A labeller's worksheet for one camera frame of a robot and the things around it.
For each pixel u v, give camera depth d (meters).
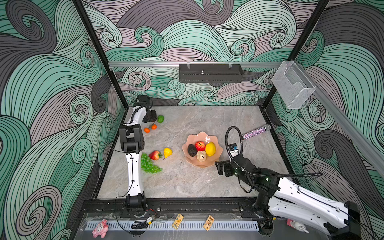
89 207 0.75
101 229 0.66
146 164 0.86
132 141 0.65
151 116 0.94
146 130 1.03
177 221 0.69
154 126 1.06
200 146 0.90
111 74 0.99
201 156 0.84
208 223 0.68
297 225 0.62
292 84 0.78
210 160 0.87
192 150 0.88
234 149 0.64
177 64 0.92
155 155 0.88
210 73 0.98
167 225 0.70
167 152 0.91
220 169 0.67
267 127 1.03
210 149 0.89
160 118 1.07
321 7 0.71
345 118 0.60
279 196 0.48
